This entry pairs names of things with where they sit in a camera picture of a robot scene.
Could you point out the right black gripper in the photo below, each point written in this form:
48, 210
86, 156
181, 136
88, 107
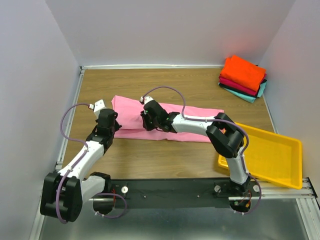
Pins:
144, 116

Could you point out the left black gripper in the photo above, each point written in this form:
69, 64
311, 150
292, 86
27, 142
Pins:
117, 125

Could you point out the pink t shirt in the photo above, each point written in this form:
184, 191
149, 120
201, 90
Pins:
129, 117

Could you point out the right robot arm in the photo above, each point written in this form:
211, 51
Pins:
228, 139

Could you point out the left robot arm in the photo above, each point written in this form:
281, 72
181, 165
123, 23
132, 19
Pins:
65, 191

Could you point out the orange folded t shirt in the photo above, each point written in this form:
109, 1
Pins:
243, 72

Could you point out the teal folded t shirt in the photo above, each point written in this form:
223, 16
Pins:
243, 95

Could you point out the yellow plastic tray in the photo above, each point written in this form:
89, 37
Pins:
273, 157

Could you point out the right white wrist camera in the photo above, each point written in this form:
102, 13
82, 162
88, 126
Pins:
145, 99

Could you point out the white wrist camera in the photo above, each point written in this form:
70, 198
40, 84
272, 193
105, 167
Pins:
145, 99
97, 107

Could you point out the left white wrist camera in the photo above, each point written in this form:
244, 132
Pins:
97, 107

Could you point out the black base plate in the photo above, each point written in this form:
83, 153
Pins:
176, 193

